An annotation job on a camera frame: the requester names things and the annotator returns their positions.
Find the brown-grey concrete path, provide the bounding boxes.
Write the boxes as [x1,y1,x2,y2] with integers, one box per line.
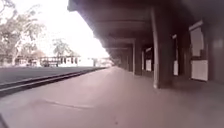
[0,65,224,128]

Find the distant white building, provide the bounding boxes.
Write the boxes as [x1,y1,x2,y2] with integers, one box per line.
[37,55,96,68]

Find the distant tree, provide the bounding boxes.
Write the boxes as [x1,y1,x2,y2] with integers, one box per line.
[51,37,77,60]

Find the dark kerb strip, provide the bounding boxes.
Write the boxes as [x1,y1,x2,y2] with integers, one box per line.
[0,67,108,98]

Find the dark grass field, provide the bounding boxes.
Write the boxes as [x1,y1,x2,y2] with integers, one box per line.
[0,66,102,85]

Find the group of pale trees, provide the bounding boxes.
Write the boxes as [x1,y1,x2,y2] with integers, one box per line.
[0,0,47,68]

